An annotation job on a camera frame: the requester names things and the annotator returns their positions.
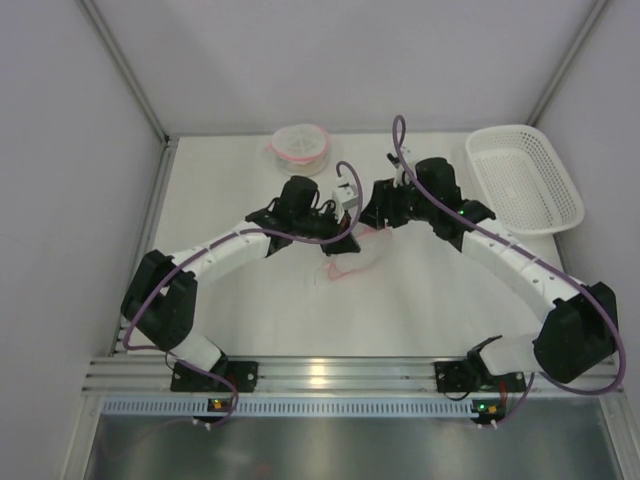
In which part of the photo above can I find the white mesh laundry bag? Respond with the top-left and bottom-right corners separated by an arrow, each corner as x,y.
314,224 -> 393,283
268,123 -> 330,177

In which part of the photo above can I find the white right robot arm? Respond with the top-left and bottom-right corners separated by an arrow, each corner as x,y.
360,157 -> 618,384

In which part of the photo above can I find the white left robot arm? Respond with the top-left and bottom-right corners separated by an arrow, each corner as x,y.
120,176 -> 362,374

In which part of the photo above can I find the white plastic basket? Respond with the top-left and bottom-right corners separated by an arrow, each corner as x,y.
465,125 -> 585,237

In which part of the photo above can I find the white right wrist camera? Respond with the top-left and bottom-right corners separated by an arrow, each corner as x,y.
388,148 -> 414,184

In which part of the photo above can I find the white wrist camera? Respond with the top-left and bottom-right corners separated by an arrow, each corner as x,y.
331,183 -> 360,212
388,148 -> 414,184

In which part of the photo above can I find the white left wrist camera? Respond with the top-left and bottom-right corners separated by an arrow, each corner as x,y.
331,183 -> 360,212

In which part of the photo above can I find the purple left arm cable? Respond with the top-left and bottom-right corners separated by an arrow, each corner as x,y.
122,160 -> 362,431

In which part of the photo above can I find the aluminium frame post left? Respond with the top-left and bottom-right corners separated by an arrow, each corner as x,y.
79,0 -> 174,149

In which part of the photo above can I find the aluminium frame post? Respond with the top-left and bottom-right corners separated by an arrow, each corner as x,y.
525,0 -> 613,127
79,0 -> 174,149

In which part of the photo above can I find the aluminium mounting rail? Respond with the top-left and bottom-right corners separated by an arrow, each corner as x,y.
82,355 -> 624,399

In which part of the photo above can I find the white slotted cable duct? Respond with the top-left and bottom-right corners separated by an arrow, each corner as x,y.
102,396 -> 501,418

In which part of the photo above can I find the aluminium frame post right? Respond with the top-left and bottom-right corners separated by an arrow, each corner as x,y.
525,0 -> 613,127

